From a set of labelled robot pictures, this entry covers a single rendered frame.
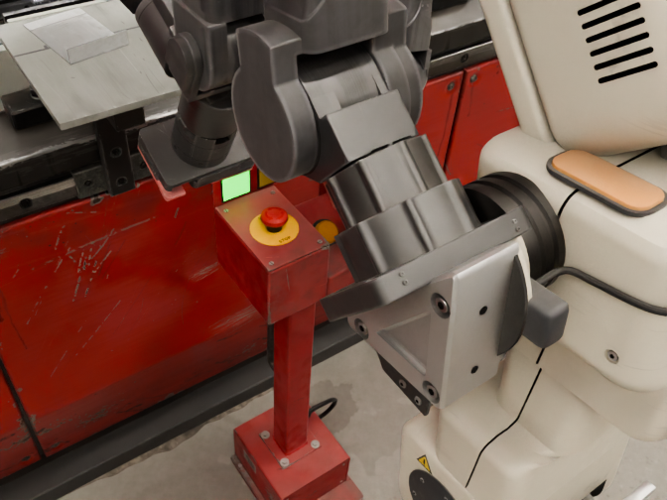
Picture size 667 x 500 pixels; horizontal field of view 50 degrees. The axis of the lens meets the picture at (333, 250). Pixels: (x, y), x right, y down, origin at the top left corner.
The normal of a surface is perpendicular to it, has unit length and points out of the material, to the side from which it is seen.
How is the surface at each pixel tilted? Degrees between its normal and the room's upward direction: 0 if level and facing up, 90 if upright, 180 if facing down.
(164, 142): 27
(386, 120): 37
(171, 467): 0
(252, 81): 90
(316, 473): 2
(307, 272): 90
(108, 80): 0
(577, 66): 90
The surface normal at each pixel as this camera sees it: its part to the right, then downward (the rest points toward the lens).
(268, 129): -0.81, 0.37
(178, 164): 0.32, -0.36
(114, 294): 0.56, 0.61
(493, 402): -0.41, -0.66
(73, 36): 0.06, -0.71
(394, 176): 0.11, -0.07
